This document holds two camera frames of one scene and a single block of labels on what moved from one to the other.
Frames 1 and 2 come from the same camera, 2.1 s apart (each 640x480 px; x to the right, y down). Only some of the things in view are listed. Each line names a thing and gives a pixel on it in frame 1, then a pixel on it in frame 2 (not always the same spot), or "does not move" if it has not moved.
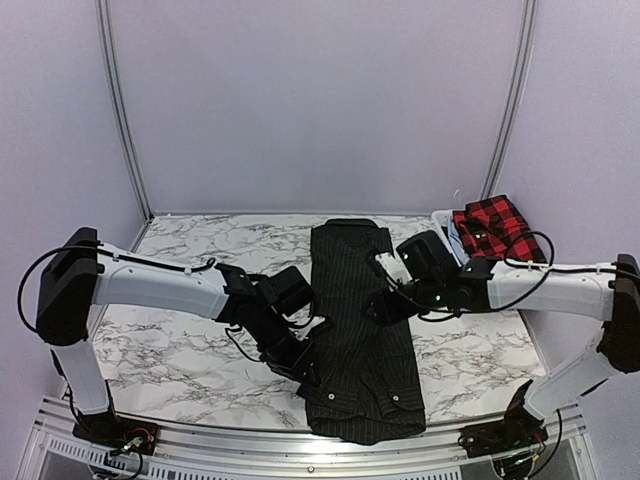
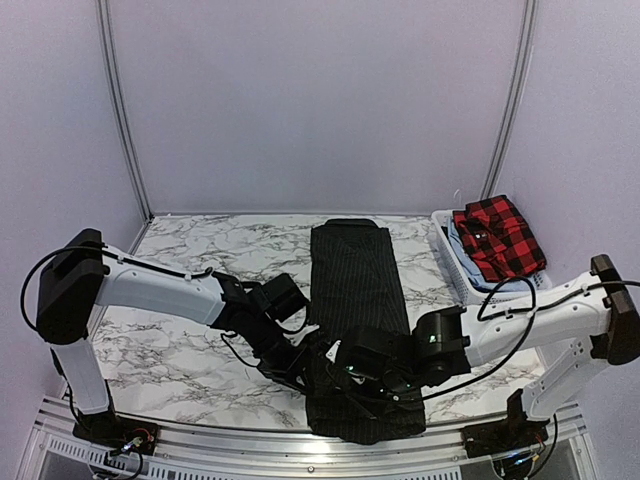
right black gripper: [387, 314] to [385, 402]
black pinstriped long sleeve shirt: [369, 387] does not move
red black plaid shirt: [487, 227] does not move
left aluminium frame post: [104, 14] does not move
